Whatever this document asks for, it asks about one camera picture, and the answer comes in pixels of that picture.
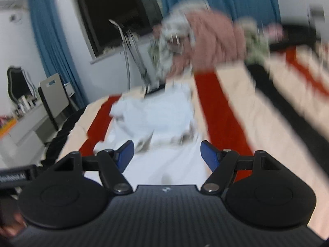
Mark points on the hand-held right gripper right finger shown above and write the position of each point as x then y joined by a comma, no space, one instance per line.
208,155

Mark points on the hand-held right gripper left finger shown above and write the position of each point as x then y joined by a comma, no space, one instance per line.
126,154

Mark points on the person's left hand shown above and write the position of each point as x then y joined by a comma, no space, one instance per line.
9,225

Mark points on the white desk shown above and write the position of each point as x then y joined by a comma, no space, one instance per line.
23,131

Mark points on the black cloth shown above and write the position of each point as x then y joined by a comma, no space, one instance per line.
61,136

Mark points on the cream red black striped blanket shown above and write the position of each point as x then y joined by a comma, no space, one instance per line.
244,103

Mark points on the row of bottles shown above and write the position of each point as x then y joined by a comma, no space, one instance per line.
25,105

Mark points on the grey chair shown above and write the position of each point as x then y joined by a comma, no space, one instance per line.
52,97

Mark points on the metal drying rack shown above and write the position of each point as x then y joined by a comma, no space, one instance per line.
128,46

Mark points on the pink garment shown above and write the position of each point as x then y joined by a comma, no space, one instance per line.
213,38

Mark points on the white floral garment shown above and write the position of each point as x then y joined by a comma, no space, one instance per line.
167,43

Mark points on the green floral cloth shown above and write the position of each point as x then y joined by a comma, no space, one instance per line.
255,40

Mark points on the dark window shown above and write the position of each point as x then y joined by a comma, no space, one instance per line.
110,12

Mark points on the black bed frame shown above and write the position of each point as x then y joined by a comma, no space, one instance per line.
298,34

